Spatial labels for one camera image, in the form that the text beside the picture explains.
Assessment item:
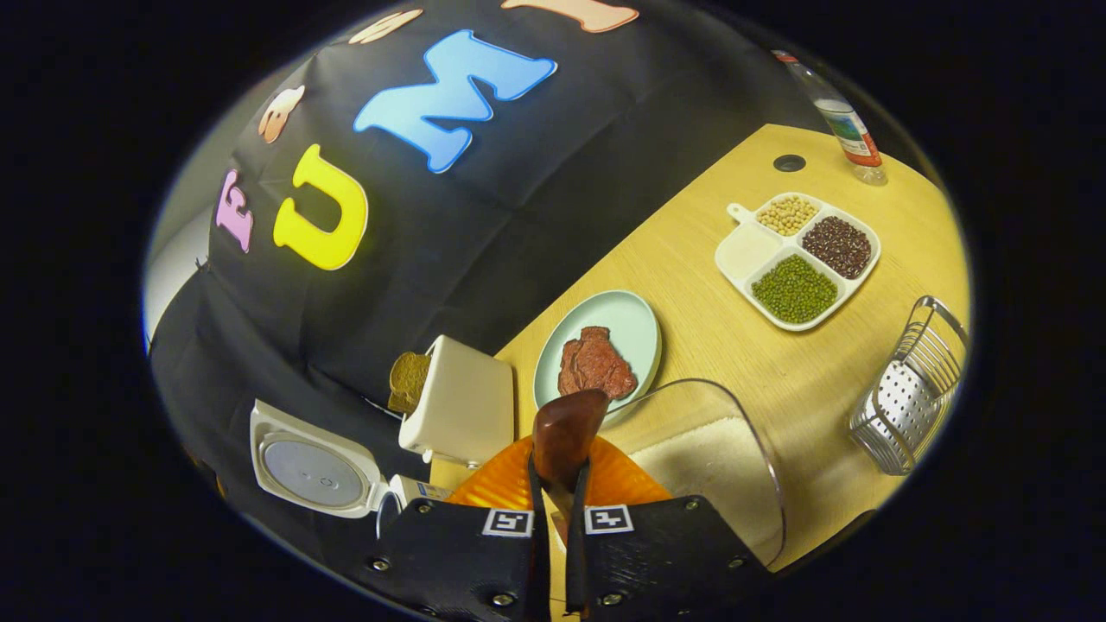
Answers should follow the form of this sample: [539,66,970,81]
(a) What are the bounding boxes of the brown bread slice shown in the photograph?
[387,352,432,414]

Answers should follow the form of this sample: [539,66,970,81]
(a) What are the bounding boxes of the pale green plate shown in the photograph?
[533,289,664,426]

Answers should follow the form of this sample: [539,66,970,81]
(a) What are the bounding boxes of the white rice cooker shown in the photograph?
[249,399,450,538]

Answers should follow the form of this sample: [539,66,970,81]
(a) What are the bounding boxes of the metal chopstick holder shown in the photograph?
[849,295,969,476]

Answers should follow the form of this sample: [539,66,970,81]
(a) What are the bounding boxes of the pile of dark red beans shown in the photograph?
[801,216,874,279]

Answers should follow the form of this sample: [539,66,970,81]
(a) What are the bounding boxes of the brown wooden spoon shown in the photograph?
[529,389,610,519]

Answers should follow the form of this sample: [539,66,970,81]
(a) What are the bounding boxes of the clear plastic rice container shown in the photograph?
[553,378,787,571]

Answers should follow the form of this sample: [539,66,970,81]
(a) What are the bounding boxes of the clear plastic bottle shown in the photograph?
[772,49,889,187]

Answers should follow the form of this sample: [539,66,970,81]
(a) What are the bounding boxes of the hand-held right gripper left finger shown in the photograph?
[367,436,554,621]

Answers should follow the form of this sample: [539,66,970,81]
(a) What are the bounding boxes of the white divided tray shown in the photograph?
[715,192,882,333]

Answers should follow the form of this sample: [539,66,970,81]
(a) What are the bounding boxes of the white toaster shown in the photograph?
[398,335,516,469]

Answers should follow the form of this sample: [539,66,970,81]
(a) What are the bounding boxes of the black backdrop cloth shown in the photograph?
[151,0,830,554]

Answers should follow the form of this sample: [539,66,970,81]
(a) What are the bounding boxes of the pile of yellow soybeans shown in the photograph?
[756,195,820,236]

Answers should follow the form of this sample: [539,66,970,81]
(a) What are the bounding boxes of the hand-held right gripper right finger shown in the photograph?
[563,436,774,621]

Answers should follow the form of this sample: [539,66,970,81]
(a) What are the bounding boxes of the pile of green mung beans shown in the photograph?
[750,255,839,325]

